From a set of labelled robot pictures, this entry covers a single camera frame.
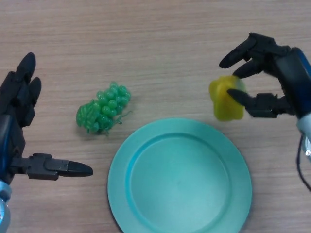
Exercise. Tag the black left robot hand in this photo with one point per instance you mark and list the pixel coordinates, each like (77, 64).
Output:
(12, 116)

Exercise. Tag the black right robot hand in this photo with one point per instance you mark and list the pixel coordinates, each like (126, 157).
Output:
(295, 80)

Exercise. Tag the yellow starfruit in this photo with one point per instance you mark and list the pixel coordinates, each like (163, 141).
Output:
(224, 104)

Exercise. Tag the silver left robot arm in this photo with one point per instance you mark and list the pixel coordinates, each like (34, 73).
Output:
(5, 208)

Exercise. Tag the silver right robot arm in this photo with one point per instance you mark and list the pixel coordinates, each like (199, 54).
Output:
(306, 136)

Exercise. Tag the teal round plate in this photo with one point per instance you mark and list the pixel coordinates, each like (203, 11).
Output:
(179, 179)

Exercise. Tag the green grape bunch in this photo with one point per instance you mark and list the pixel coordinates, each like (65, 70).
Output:
(104, 109)

